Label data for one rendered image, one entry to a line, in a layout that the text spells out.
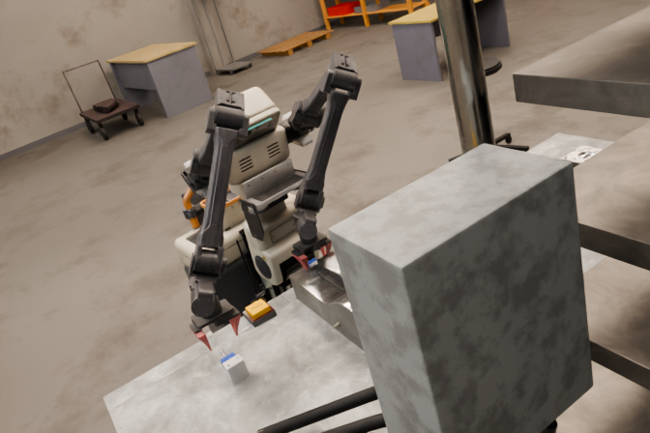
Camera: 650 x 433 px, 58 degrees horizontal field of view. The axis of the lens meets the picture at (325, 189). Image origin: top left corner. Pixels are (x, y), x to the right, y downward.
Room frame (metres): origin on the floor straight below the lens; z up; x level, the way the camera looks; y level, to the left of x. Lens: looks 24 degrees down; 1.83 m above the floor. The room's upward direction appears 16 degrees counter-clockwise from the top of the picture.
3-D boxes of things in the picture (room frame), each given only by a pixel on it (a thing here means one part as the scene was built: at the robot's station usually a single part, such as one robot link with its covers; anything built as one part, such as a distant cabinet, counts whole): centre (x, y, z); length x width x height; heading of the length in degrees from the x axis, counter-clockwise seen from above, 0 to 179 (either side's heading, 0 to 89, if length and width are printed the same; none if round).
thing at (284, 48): (10.83, -0.23, 0.06); 1.25 x 0.86 x 0.11; 123
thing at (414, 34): (6.72, -1.92, 0.34); 1.27 x 0.66 x 0.68; 121
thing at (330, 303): (1.41, -0.04, 0.87); 0.50 x 0.26 x 0.14; 26
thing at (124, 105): (8.41, 2.67, 0.47); 1.14 x 0.66 x 0.94; 32
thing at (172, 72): (8.98, 1.94, 0.42); 1.59 x 0.82 x 0.85; 33
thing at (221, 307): (1.30, 0.37, 1.03); 0.10 x 0.07 x 0.07; 116
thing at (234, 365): (1.33, 0.39, 0.83); 0.13 x 0.05 x 0.05; 26
